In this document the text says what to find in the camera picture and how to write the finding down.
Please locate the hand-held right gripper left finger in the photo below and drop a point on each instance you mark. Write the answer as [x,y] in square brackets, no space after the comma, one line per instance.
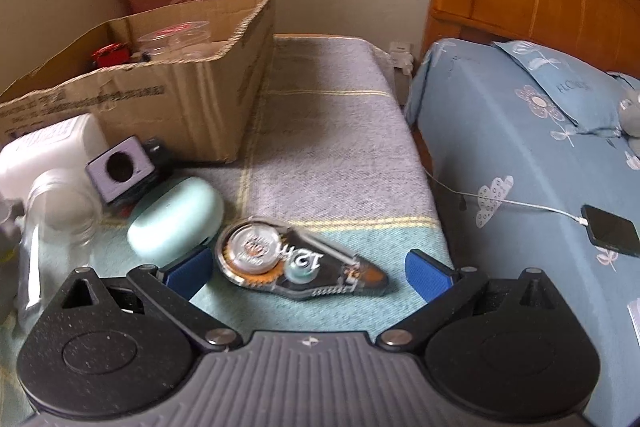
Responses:
[187,269]

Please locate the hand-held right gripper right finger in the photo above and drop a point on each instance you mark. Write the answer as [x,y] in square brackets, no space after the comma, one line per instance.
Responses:
[430,274]

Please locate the mint green case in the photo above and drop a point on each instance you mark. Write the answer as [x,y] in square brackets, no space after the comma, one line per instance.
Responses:
[175,217]

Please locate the correction tape dispenser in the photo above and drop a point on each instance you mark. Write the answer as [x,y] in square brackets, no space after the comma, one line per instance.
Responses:
[295,257]

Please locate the clear plastic jar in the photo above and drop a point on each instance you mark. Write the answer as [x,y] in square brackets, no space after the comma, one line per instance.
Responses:
[55,227]

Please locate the cardboard box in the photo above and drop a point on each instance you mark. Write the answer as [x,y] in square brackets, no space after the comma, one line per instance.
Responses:
[190,107]

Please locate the white plastic container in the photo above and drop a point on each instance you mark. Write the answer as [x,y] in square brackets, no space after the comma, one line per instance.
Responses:
[45,152]

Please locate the grey and yellow toy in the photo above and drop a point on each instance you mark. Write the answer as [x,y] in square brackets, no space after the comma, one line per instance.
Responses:
[4,232]

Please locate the blue floral bed sheet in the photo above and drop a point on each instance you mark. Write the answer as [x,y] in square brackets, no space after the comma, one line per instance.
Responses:
[500,147]

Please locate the black smartphone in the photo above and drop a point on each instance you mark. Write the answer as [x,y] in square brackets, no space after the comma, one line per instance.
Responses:
[612,229]

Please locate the white paper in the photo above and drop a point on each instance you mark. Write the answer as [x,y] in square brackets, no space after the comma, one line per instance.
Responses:
[634,314]

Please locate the red toy car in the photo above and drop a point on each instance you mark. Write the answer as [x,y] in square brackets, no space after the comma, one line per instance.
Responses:
[111,53]

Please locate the clear jar with red lid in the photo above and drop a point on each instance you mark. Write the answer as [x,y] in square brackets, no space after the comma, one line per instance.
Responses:
[175,38]

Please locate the blue pillow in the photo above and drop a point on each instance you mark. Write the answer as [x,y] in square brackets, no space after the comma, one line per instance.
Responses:
[565,82]

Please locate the grey plush toy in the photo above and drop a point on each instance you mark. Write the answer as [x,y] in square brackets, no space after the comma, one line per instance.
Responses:
[631,117]

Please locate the white wall socket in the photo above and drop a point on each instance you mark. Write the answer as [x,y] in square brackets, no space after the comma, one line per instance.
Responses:
[400,52]

